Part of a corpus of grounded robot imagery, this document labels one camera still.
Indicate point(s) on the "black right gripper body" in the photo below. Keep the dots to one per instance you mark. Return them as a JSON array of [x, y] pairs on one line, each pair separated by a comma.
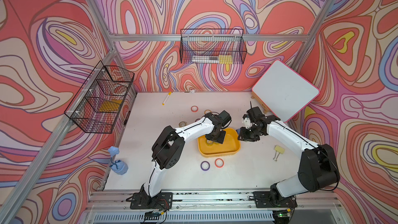
[[250, 134]]

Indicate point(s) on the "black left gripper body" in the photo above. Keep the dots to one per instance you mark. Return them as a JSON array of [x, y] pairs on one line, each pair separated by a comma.
[[219, 137]]

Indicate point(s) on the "yellow plastic storage box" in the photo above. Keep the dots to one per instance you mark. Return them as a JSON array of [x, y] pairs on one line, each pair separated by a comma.
[[230, 146]]

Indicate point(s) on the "red tape roll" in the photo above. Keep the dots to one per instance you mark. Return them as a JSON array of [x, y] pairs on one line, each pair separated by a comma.
[[194, 109], [219, 163]]

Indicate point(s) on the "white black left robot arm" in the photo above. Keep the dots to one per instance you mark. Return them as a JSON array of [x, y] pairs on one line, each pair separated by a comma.
[[168, 147]]

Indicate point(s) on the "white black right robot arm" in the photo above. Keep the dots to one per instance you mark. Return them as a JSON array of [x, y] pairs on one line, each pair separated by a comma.
[[317, 167]]

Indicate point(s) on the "purple tape roll near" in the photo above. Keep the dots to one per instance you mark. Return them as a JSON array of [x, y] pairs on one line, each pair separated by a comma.
[[205, 166]]

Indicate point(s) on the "yellow binder clip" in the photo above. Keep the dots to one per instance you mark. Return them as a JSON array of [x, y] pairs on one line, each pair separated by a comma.
[[278, 151]]

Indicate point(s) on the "white board pink edge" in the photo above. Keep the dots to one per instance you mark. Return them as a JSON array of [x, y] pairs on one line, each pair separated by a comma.
[[283, 91]]

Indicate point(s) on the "yellow white marker pen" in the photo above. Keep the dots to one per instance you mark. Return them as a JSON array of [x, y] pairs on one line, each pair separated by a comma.
[[166, 98]]

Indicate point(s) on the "items in back basket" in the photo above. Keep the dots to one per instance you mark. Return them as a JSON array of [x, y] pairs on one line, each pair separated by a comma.
[[220, 59]]

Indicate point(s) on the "yellow block in left basket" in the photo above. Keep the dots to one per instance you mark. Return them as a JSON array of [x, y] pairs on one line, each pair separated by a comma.
[[111, 106]]

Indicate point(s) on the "blue cloth bag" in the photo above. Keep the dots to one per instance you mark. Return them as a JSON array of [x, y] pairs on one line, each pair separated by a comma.
[[118, 166]]

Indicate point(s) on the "green circuit board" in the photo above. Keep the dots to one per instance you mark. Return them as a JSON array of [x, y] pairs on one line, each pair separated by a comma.
[[153, 215]]

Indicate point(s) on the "black wire basket back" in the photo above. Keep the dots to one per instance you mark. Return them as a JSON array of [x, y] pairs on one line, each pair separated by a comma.
[[212, 42]]

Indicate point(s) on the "black wire basket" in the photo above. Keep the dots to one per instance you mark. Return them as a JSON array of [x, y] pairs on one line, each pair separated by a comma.
[[105, 82], [212, 42]]

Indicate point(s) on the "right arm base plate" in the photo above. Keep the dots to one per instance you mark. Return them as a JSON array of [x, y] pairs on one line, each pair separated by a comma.
[[271, 199]]

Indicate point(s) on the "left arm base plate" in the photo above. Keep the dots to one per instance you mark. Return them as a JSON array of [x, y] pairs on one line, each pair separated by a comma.
[[141, 200]]

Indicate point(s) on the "black wire basket left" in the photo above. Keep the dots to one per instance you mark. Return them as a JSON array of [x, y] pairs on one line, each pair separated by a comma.
[[105, 82]]

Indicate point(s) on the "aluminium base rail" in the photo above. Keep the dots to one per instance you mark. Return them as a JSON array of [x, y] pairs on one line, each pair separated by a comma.
[[228, 206]]

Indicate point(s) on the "aluminium frame post right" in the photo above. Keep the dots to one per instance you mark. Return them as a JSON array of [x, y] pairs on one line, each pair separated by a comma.
[[305, 47]]

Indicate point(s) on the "aluminium frame post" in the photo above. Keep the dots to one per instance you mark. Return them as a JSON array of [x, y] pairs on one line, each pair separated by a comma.
[[305, 47], [113, 54]]

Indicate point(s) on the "aluminium frame post left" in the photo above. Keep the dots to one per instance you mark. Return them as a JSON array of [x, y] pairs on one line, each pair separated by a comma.
[[113, 54]]

